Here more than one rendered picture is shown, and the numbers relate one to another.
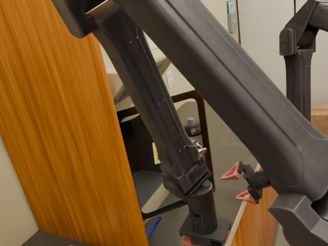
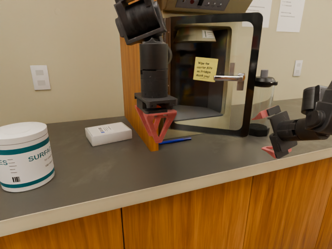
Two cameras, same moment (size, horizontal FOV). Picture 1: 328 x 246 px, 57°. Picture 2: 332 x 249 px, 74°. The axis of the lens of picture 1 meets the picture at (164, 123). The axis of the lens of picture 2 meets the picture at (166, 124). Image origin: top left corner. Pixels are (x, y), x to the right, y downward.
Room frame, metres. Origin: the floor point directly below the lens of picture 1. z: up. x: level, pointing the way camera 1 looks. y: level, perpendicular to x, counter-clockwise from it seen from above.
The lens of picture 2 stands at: (0.18, -0.35, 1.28)
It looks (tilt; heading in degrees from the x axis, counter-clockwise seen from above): 19 degrees down; 38
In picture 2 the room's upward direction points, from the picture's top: straight up
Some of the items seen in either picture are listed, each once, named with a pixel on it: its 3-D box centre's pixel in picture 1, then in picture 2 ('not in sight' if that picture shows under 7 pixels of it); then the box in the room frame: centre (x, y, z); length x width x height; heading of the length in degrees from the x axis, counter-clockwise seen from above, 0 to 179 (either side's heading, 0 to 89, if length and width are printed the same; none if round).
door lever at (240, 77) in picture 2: (192, 151); (229, 77); (0.87, -0.07, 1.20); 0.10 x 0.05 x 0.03; 108
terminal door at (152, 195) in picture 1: (168, 157); (207, 78); (0.87, 0.01, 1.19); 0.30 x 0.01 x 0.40; 108
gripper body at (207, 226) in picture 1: (203, 218); (154, 87); (0.53, -0.05, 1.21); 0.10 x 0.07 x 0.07; 60
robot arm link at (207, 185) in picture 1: (198, 194); (154, 56); (0.54, -0.04, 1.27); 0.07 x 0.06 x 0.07; 31
